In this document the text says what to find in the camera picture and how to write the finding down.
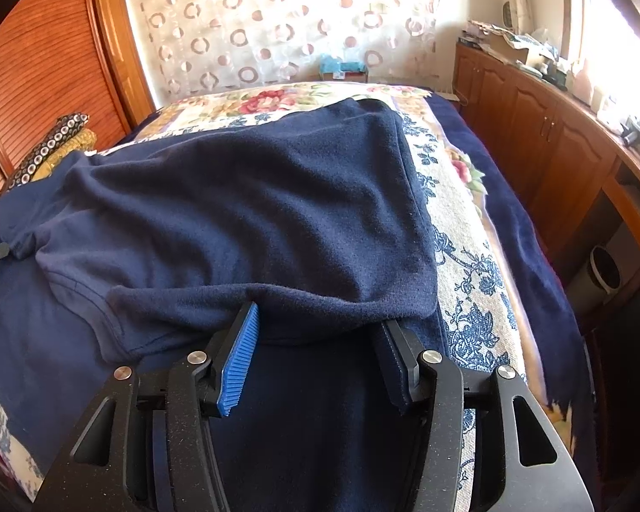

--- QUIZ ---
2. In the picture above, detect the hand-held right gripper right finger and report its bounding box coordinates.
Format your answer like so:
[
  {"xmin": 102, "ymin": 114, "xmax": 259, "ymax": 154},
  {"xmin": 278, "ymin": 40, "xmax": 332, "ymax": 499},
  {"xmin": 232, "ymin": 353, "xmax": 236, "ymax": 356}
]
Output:
[{"xmin": 376, "ymin": 319, "xmax": 593, "ymax": 512}]

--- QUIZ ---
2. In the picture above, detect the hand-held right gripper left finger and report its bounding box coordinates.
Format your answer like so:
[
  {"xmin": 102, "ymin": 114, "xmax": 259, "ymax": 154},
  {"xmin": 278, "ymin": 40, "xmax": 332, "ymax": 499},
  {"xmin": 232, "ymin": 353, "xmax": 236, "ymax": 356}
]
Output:
[{"xmin": 32, "ymin": 301, "xmax": 260, "ymax": 512}]

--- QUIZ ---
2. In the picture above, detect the navy printed t-shirt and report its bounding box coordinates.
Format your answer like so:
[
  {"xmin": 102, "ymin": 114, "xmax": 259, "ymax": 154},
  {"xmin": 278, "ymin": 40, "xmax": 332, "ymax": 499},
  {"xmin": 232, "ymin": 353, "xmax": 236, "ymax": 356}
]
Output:
[{"xmin": 0, "ymin": 97, "xmax": 451, "ymax": 512}]

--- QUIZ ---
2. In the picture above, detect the blue floral bed sheet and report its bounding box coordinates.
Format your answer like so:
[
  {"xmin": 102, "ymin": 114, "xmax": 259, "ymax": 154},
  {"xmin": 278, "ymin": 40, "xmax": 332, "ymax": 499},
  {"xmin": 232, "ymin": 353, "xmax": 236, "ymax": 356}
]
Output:
[{"xmin": 0, "ymin": 112, "xmax": 531, "ymax": 512}]

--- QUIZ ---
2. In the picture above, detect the yellow plush toy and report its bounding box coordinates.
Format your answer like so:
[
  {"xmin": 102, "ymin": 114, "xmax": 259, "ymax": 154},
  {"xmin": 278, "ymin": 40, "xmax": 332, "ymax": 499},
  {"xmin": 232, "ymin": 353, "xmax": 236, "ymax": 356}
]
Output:
[{"xmin": 29, "ymin": 131, "xmax": 97, "ymax": 179}]

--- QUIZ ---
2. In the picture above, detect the black studded pillow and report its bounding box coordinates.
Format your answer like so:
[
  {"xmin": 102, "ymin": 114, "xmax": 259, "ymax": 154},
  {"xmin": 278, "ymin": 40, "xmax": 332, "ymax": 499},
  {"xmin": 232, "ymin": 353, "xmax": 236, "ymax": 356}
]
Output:
[{"xmin": 5, "ymin": 112, "xmax": 91, "ymax": 187}]

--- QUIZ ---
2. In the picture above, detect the navy blanket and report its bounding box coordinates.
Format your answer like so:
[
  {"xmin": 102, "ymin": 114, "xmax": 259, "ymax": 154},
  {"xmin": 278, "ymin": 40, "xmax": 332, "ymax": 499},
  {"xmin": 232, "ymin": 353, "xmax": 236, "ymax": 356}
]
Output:
[{"xmin": 432, "ymin": 90, "xmax": 601, "ymax": 492}]

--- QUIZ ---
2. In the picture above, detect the wooden slatted wardrobe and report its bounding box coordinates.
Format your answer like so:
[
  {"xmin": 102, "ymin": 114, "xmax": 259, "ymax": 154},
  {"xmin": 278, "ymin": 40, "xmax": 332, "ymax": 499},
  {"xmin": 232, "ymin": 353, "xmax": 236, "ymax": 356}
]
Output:
[{"xmin": 0, "ymin": 0, "xmax": 158, "ymax": 214}]

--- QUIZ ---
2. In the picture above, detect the grey waste bin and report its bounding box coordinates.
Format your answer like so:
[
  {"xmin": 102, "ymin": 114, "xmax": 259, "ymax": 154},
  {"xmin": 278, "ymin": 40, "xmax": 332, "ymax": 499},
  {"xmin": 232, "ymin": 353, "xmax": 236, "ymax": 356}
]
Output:
[{"xmin": 565, "ymin": 245, "xmax": 622, "ymax": 315}]

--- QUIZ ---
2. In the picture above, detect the wooden low cabinet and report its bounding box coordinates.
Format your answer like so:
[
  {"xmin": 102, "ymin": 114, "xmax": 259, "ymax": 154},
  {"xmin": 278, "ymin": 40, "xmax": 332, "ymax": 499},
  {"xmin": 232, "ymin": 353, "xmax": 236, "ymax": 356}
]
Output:
[{"xmin": 453, "ymin": 43, "xmax": 640, "ymax": 300}]

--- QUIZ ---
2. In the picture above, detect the blue tissue box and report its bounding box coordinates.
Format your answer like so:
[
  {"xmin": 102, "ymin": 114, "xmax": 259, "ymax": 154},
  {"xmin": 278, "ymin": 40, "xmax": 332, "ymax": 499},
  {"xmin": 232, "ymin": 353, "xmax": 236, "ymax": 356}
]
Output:
[{"xmin": 317, "ymin": 56, "xmax": 368, "ymax": 83}]

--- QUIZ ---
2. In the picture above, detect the cardboard box of papers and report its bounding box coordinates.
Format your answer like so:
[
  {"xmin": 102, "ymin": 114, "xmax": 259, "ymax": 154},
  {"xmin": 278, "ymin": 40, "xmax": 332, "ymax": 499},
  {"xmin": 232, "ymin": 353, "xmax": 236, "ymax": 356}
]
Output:
[{"xmin": 469, "ymin": 18, "xmax": 545, "ymax": 65}]

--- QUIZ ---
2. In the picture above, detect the pink bottle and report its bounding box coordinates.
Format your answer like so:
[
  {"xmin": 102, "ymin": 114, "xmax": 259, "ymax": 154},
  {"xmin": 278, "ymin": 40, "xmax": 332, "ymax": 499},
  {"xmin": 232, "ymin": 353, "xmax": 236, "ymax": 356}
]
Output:
[{"xmin": 570, "ymin": 58, "xmax": 593, "ymax": 99}]

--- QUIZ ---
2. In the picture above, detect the sheer circle-patterned curtain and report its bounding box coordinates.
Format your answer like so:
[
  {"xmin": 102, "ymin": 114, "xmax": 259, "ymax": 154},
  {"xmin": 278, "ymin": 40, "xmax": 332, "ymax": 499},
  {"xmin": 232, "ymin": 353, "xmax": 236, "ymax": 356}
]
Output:
[{"xmin": 120, "ymin": 0, "xmax": 438, "ymax": 97}]

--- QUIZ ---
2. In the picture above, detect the wood-framed window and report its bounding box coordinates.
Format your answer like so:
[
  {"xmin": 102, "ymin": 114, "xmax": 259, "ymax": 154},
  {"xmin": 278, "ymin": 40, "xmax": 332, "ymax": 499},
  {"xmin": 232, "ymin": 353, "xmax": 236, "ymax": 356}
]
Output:
[{"xmin": 562, "ymin": 0, "xmax": 640, "ymax": 134}]

